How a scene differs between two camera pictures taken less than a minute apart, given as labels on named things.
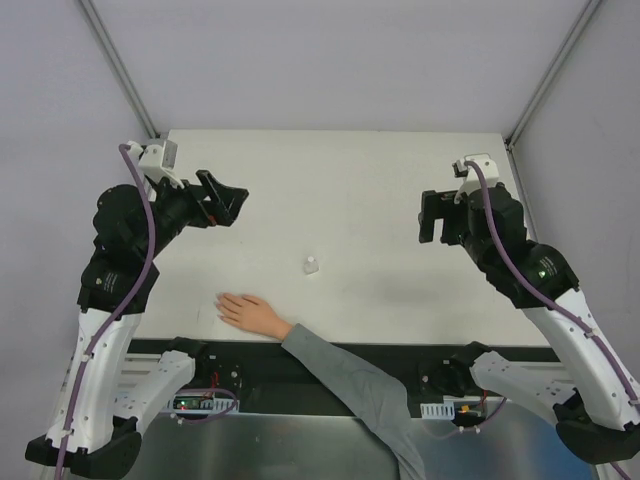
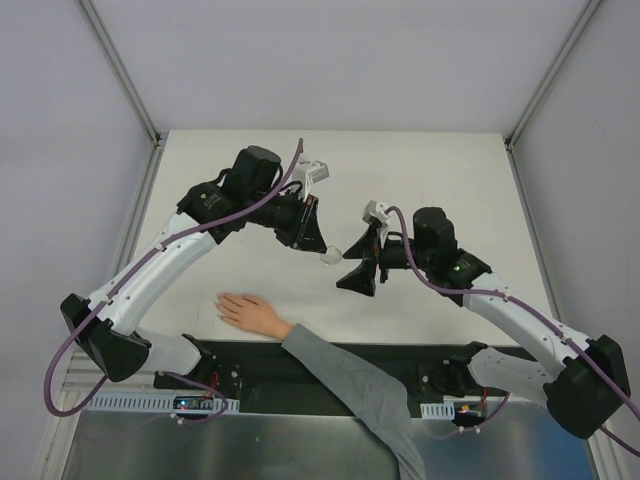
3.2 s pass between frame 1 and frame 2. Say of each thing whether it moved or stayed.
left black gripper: moved
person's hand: stayed
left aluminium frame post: stayed
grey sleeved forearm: stayed
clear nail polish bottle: moved
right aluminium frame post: stayed
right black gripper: moved
